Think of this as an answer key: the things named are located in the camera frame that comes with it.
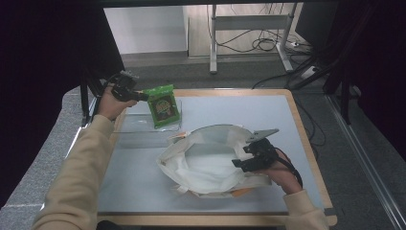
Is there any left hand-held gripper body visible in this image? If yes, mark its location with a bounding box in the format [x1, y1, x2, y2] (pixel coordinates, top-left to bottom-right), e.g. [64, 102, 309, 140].
[109, 70, 142, 103]

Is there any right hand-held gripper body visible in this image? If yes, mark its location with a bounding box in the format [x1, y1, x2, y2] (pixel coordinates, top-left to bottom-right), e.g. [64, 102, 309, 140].
[241, 127, 281, 173]

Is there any green snack packet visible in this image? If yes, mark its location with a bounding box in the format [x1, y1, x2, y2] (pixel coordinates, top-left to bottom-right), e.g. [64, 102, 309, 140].
[142, 83, 182, 130]

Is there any clear plastic storage box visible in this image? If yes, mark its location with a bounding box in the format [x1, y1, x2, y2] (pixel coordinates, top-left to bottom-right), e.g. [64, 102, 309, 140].
[110, 98, 184, 149]

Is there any white printed cloth bag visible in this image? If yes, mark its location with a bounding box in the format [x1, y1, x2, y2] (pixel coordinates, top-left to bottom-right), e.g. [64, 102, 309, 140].
[156, 124, 276, 199]

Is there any person's left hand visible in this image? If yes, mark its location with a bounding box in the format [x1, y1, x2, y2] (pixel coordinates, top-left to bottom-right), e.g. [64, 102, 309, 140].
[96, 85, 139, 122]

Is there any person's right hand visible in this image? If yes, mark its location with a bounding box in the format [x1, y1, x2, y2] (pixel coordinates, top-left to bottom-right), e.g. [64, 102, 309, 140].
[254, 149, 303, 196]

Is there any black metal stand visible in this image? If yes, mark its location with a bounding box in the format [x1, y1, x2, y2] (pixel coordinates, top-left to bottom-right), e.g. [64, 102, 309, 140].
[288, 56, 352, 127]
[79, 72, 132, 127]

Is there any dark curtain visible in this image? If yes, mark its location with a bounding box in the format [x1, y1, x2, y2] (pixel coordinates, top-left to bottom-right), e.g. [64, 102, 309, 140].
[333, 0, 406, 162]
[0, 0, 128, 209]

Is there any white power strip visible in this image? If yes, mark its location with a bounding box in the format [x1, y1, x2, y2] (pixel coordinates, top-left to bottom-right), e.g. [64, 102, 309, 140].
[301, 65, 321, 80]

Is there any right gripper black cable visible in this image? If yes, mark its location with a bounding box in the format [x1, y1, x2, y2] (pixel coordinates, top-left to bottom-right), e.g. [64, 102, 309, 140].
[273, 148, 305, 190]

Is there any thin black floor cable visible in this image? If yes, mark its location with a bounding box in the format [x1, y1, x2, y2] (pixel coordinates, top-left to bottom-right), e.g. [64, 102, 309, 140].
[294, 98, 327, 149]

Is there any tangle of black floor cables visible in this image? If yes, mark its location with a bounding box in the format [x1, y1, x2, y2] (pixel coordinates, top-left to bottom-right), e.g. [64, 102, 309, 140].
[215, 28, 315, 55]

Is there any white metal desk frame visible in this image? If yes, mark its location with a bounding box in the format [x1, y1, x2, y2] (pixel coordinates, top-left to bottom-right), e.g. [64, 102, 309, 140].
[209, 3, 299, 75]

